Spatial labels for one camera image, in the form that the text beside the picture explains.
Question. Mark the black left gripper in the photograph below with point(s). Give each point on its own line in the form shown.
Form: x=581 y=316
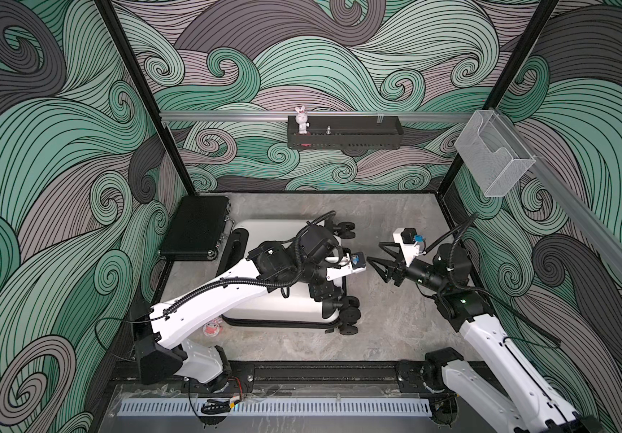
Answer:
x=324 y=291

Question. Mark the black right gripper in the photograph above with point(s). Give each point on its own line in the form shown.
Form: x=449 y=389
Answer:
x=399 y=269

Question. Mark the white hard-shell suitcase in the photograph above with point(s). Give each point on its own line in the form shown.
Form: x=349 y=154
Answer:
x=278 y=248

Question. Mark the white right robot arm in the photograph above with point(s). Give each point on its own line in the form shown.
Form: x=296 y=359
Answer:
x=522 y=400

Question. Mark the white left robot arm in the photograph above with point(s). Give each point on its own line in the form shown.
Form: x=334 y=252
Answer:
x=161 y=340

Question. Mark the pink round sticker toy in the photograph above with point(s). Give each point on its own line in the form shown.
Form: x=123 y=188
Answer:
x=213 y=328

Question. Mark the white pink bunny figurine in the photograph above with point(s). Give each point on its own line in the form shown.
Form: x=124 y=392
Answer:
x=302 y=120

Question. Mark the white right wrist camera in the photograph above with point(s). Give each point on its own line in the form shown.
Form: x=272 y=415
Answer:
x=411 y=245

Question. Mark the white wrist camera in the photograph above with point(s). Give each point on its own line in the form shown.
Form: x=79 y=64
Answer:
x=411 y=245
x=349 y=264

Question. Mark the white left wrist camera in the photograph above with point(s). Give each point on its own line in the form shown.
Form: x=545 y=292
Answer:
x=349 y=264

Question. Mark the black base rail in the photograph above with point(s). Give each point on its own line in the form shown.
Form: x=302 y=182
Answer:
x=404 y=375

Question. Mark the clear acrylic wall box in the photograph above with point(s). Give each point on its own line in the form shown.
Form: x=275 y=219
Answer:
x=494 y=152

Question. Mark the black wall shelf tray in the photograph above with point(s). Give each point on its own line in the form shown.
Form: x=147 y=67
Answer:
x=345 y=132

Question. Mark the white slotted cable duct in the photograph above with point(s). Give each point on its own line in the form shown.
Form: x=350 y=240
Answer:
x=290 y=407

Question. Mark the aluminium wall rail back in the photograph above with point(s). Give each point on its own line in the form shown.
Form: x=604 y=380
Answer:
x=281 y=116

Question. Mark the aluminium wall rail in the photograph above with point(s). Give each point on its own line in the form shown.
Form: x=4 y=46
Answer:
x=580 y=188
x=281 y=116

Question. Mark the aluminium wall rail right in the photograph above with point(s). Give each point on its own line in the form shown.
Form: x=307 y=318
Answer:
x=580 y=188

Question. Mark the black corner frame post right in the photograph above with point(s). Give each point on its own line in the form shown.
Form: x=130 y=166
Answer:
x=516 y=61

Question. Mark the black corner frame post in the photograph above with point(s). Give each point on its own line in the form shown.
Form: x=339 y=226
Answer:
x=122 y=44
x=516 y=61

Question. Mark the black corner frame post left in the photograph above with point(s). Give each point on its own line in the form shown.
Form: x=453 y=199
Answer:
x=122 y=44

